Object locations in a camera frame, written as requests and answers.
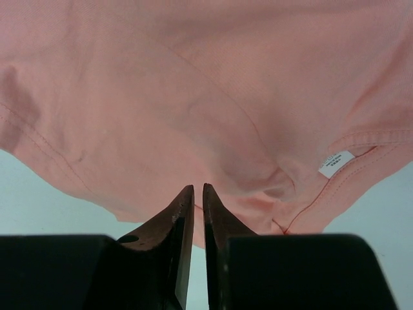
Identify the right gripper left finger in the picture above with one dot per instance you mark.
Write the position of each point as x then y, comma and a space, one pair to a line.
148, 268

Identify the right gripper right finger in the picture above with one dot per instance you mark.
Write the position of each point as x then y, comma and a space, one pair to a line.
293, 271

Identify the pink t shirt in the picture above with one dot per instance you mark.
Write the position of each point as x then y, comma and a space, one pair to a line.
292, 110

